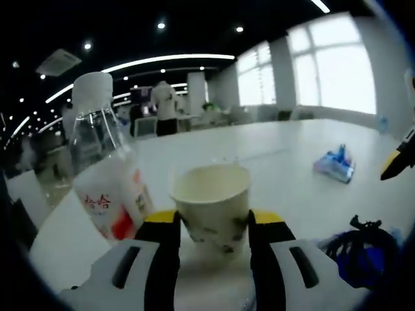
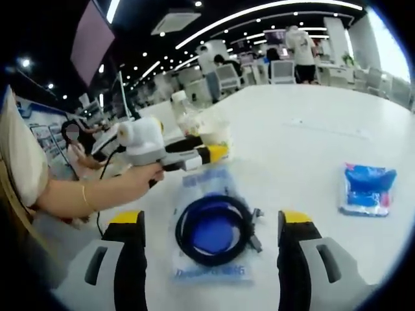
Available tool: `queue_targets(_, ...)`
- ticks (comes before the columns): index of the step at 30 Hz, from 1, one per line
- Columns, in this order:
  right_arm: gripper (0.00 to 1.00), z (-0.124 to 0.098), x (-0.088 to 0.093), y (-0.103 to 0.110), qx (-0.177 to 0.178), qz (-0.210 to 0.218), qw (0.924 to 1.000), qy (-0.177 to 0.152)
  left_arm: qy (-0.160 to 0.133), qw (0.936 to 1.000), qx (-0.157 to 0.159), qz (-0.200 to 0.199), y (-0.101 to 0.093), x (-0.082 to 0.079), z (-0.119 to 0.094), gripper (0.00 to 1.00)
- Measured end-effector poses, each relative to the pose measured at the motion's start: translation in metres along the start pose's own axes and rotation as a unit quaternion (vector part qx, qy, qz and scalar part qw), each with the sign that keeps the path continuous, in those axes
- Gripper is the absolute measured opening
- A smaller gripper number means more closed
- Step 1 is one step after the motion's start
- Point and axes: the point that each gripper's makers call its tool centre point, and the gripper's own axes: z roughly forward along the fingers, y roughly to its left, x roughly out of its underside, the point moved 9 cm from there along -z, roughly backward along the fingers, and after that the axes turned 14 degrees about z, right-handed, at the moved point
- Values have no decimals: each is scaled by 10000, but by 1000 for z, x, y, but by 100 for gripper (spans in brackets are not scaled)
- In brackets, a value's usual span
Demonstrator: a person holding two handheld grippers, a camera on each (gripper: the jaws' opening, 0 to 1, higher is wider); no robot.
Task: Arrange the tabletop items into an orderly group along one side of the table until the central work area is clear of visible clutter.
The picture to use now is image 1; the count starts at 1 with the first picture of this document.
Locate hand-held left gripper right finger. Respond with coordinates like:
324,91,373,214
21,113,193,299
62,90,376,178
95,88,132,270
248,209,374,311

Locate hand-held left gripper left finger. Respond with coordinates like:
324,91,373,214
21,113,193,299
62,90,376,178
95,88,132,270
59,209,181,311

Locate blue plastic packet item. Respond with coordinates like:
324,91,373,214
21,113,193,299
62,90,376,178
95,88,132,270
312,144,356,184

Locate white paper cup item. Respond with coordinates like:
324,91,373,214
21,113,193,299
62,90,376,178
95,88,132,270
169,164,252,264

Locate clear water bottle item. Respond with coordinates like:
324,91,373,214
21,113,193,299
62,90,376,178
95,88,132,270
63,73,155,242

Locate large window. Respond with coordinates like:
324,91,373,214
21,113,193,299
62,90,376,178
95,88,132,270
286,14,377,115
236,41,277,106

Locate white table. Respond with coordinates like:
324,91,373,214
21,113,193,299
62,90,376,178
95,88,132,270
28,118,415,311

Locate ceiling air vent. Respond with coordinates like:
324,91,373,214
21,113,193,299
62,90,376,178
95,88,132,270
34,48,82,76

